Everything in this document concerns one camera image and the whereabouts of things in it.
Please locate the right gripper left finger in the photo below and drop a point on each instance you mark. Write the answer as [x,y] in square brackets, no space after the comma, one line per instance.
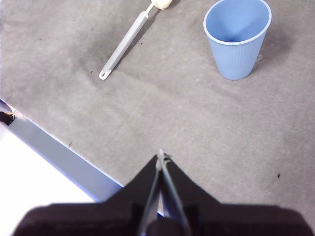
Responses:
[98,218]

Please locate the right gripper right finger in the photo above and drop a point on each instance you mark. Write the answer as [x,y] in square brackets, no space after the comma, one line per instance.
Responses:
[233,221]

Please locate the blue ribbed plastic cup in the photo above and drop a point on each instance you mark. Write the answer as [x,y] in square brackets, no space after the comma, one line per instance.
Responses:
[233,61]

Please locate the small black fixture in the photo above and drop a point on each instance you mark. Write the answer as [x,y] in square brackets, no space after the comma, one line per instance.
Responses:
[6,119]

